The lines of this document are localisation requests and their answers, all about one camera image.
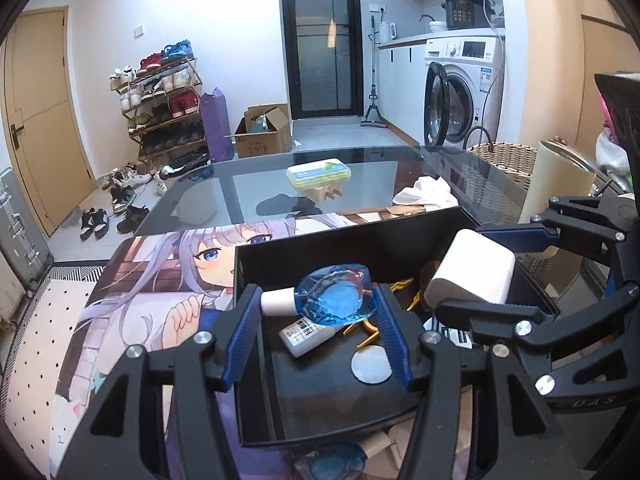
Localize beige cylindrical container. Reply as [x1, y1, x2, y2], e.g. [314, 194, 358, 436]
[517, 139, 598, 261]

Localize scattered loose shoes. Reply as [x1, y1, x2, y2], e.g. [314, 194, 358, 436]
[60, 160, 168, 241]

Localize brown cardboard box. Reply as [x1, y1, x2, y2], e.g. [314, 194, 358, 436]
[225, 103, 293, 159]

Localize green and white plug adapter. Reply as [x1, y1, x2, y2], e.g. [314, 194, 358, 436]
[286, 157, 352, 202]

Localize metal shoe rack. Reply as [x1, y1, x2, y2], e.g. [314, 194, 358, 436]
[110, 40, 211, 171]

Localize floor mop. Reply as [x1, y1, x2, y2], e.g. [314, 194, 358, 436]
[360, 15, 388, 130]

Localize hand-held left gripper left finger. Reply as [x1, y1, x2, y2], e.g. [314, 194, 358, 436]
[57, 284, 266, 480]

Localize wicker basket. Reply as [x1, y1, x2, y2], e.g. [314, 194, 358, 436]
[465, 127, 538, 191]

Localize small white bottle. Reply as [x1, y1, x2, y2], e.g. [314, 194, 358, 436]
[278, 316, 326, 358]

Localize round grey disc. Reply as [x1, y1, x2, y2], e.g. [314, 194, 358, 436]
[351, 345, 393, 386]

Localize printed desk mat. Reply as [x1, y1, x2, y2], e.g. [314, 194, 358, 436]
[50, 210, 473, 480]

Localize black pressure cooker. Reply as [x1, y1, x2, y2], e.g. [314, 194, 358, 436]
[445, 0, 488, 31]

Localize rows of sneakers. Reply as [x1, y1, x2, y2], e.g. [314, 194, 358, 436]
[110, 40, 210, 168]

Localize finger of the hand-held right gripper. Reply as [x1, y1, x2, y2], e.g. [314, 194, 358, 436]
[477, 195, 626, 261]
[437, 282, 621, 398]

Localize white cloth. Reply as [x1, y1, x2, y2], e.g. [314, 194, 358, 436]
[392, 175, 460, 209]

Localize white plastic bag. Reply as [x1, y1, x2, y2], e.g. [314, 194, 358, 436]
[595, 127, 630, 181]

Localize white cube charger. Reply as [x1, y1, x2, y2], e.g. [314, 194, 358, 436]
[424, 228, 516, 308]

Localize black and white rug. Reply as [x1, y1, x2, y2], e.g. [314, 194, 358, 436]
[0, 262, 108, 411]

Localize black cardboard box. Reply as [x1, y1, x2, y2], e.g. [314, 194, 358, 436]
[233, 205, 561, 448]

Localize purple bag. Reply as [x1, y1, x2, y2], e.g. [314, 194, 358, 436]
[200, 87, 236, 162]

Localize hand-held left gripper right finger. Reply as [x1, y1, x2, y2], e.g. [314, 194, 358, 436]
[372, 284, 583, 480]

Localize white washing machine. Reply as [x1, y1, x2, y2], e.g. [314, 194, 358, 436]
[423, 35, 505, 153]

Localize round silver USB hub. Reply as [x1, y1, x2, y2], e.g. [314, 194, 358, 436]
[437, 326, 475, 350]

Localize black-framed glass door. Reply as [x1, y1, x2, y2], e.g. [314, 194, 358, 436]
[278, 0, 364, 120]

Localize blue glass bottle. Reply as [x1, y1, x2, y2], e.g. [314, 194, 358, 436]
[260, 261, 377, 322]

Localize wooden door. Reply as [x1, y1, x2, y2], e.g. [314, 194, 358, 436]
[2, 6, 96, 238]

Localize silver suitcase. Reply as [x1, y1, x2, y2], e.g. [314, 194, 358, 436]
[0, 166, 55, 293]

